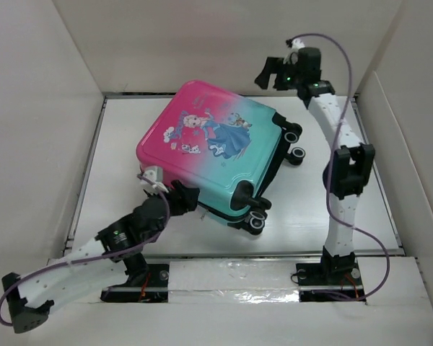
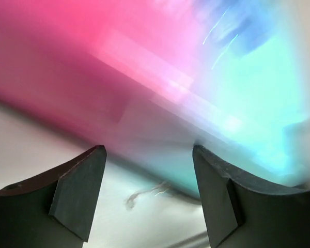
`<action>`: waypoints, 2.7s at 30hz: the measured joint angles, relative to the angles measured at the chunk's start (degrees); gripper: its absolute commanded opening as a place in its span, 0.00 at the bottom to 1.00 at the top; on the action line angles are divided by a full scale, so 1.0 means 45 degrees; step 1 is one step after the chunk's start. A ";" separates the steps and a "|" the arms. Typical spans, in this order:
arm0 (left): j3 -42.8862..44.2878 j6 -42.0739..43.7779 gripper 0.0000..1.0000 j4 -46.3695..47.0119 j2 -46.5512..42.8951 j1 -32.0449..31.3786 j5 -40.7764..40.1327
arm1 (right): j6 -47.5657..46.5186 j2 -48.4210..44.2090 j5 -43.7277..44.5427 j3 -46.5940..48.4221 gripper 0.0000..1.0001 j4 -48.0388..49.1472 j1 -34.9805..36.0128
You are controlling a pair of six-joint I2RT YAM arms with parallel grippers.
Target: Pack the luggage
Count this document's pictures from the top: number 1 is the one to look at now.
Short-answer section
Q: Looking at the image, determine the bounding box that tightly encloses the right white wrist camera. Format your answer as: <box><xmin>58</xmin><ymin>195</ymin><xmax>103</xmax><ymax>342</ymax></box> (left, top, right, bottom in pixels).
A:
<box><xmin>286</xmin><ymin>37</ymin><xmax>306</xmax><ymax>52</ymax></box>

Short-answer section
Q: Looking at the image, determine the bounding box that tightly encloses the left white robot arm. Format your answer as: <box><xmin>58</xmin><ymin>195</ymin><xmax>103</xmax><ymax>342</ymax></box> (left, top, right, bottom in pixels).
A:
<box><xmin>0</xmin><ymin>180</ymin><xmax>200</xmax><ymax>334</ymax></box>

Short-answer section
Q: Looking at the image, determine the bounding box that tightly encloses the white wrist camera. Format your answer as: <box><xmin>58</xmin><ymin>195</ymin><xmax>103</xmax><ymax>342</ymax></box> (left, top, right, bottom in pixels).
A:
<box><xmin>137</xmin><ymin>166</ymin><xmax>168</xmax><ymax>194</ymax></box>
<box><xmin>286</xmin><ymin>37</ymin><xmax>306</xmax><ymax>52</ymax></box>

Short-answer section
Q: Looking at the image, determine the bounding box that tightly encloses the aluminium rail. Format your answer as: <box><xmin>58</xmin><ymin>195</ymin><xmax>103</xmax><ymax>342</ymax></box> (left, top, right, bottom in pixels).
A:
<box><xmin>143</xmin><ymin>248</ymin><xmax>406</xmax><ymax>260</ymax></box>

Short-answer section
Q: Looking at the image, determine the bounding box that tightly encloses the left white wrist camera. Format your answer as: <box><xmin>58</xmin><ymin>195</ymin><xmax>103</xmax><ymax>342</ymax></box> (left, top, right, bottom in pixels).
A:
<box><xmin>137</xmin><ymin>166</ymin><xmax>168</xmax><ymax>194</ymax></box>

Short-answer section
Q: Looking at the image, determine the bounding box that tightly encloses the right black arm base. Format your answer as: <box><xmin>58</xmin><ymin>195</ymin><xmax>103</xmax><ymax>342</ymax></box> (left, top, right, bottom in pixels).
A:
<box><xmin>290</xmin><ymin>247</ymin><xmax>365</xmax><ymax>303</ymax></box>

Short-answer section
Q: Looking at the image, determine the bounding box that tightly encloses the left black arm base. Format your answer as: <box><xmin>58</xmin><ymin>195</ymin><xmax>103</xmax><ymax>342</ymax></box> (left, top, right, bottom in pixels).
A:
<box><xmin>100</xmin><ymin>254</ymin><xmax>170</xmax><ymax>303</ymax></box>

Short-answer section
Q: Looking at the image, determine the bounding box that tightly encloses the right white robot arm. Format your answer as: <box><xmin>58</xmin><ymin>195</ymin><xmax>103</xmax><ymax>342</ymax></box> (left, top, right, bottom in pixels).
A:
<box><xmin>255</xmin><ymin>40</ymin><xmax>375</xmax><ymax>283</ymax></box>

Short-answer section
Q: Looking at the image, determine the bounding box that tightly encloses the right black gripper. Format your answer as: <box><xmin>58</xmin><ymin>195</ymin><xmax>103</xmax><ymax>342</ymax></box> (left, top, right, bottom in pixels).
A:
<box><xmin>253</xmin><ymin>56</ymin><xmax>302</xmax><ymax>91</ymax></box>

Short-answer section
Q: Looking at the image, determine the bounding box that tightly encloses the pink and teal kids suitcase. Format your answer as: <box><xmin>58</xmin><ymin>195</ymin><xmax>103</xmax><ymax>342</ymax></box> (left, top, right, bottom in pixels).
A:
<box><xmin>136</xmin><ymin>80</ymin><xmax>305</xmax><ymax>236</ymax></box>

